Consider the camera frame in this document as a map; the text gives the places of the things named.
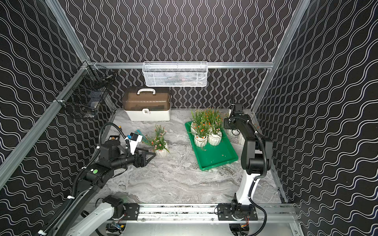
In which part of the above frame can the black tray with brown items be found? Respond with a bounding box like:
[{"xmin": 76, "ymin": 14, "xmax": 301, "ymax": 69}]
[{"xmin": 108, "ymin": 135, "xmax": 120, "ymax": 140}]

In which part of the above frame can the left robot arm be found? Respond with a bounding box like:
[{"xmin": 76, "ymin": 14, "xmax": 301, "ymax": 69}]
[{"xmin": 37, "ymin": 123, "xmax": 156, "ymax": 236}]

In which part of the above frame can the green grass plant white pot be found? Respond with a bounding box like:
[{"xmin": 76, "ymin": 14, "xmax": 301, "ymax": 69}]
[{"xmin": 191, "ymin": 110, "xmax": 206, "ymax": 133}]

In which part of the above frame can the pink flower plant front pot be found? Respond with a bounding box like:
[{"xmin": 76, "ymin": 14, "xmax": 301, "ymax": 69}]
[{"xmin": 208, "ymin": 121, "xmax": 222, "ymax": 146}]

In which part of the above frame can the white wire mesh basket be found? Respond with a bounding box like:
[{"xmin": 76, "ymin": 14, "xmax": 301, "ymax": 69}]
[{"xmin": 142, "ymin": 61, "xmax": 209, "ymax": 87}]

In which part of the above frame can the orange flower plant pot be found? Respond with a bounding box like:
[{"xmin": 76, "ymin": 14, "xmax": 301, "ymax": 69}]
[
  {"xmin": 205, "ymin": 109, "xmax": 223, "ymax": 129},
  {"xmin": 191, "ymin": 123, "xmax": 210, "ymax": 148}
]

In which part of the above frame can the pink flower plant pot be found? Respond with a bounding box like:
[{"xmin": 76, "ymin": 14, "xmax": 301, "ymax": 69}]
[
  {"xmin": 225, "ymin": 129, "xmax": 239, "ymax": 136},
  {"xmin": 208, "ymin": 121, "xmax": 222, "ymax": 146},
  {"xmin": 143, "ymin": 124, "xmax": 169, "ymax": 157}
]

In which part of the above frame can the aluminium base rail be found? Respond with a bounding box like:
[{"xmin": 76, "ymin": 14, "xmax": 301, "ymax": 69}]
[{"xmin": 67, "ymin": 202, "xmax": 305, "ymax": 236}]

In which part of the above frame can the black wire wall basket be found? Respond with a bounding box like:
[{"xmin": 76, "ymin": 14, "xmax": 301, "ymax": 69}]
[{"xmin": 57, "ymin": 65, "xmax": 116, "ymax": 120}]

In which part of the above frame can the green plastic tray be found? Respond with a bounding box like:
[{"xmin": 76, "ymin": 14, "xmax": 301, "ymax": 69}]
[{"xmin": 185, "ymin": 122, "xmax": 238, "ymax": 171}]

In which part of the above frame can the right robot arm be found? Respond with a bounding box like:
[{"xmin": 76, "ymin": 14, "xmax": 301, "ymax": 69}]
[{"xmin": 224, "ymin": 102, "xmax": 272, "ymax": 221}]

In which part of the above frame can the teal handled tool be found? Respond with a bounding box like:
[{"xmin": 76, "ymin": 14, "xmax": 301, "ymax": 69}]
[{"xmin": 134, "ymin": 129, "xmax": 148, "ymax": 140}]

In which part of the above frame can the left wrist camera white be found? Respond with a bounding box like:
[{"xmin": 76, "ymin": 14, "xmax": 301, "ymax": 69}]
[{"xmin": 125, "ymin": 133, "xmax": 143, "ymax": 155}]

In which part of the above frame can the brown lidded storage case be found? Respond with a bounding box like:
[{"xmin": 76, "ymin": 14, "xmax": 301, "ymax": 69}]
[{"xmin": 122, "ymin": 87, "xmax": 171, "ymax": 122}]

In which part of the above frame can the orange flower plant back pot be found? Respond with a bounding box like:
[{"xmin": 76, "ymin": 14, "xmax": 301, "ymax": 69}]
[{"xmin": 191, "ymin": 123, "xmax": 210, "ymax": 148}]

